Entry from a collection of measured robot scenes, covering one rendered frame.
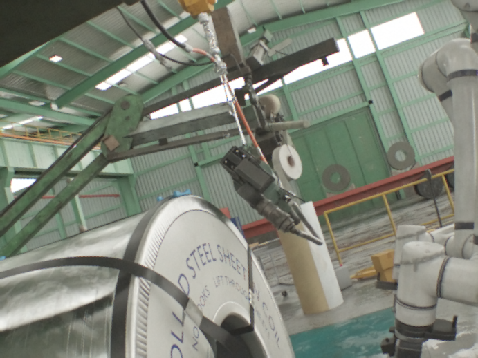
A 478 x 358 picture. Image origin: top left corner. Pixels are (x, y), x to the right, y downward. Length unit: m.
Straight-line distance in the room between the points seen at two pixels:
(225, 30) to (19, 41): 1.96
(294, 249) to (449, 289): 5.11
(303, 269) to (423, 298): 5.07
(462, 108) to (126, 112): 1.51
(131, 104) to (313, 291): 4.21
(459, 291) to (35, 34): 0.85
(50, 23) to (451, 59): 1.24
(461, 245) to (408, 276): 0.40
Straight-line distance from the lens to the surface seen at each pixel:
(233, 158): 1.62
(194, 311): 1.05
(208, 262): 1.35
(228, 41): 2.37
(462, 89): 1.51
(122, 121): 2.38
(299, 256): 6.08
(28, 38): 0.50
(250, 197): 1.56
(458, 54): 1.54
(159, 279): 1.00
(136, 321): 0.94
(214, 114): 2.26
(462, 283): 1.02
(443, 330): 1.11
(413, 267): 1.04
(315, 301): 6.15
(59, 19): 0.48
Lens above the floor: 1.24
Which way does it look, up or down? 7 degrees up
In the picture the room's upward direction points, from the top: 18 degrees counter-clockwise
